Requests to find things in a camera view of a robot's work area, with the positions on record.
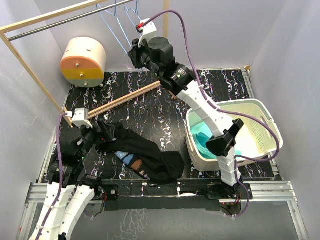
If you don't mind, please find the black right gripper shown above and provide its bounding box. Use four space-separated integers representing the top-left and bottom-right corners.
128 37 163 79

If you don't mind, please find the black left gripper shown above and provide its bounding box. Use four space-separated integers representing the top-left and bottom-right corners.
75 118 115 160

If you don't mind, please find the black printed t-shirt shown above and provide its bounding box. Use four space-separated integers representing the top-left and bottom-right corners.
96 122 185 184

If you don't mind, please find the light blue wire hanger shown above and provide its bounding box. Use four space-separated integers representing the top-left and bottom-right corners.
124 0 142 27
96 0 143 73

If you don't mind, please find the teal t-shirt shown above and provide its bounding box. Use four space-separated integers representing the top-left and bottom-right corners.
190 119 244 159

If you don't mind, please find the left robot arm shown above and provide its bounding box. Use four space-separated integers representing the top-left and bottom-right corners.
30 119 115 240

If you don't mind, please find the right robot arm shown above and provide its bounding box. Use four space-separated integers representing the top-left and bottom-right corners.
127 37 244 199

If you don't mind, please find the round drawer cabinet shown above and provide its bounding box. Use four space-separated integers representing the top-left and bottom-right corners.
60 37 107 88

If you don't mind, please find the metal hanging rod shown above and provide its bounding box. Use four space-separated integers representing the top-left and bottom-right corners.
8 0 134 42

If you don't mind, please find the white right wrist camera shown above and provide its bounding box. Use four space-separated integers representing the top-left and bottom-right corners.
136 18 157 48

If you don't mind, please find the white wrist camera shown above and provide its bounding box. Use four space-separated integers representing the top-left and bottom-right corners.
65 108 93 129
136 18 157 48

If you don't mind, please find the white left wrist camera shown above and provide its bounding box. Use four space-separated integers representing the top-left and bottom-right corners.
65 108 93 129

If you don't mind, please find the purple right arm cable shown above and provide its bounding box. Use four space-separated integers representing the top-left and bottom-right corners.
142 9 281 217

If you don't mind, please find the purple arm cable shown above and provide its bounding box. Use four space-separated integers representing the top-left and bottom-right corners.
142 9 281 217
37 112 76 240

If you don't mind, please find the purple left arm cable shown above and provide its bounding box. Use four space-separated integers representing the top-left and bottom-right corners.
37 112 76 240

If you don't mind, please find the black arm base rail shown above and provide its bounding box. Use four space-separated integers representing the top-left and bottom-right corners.
92 178 253 211

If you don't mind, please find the wooden clothes rack frame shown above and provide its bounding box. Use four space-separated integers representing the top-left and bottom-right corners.
0 0 179 130

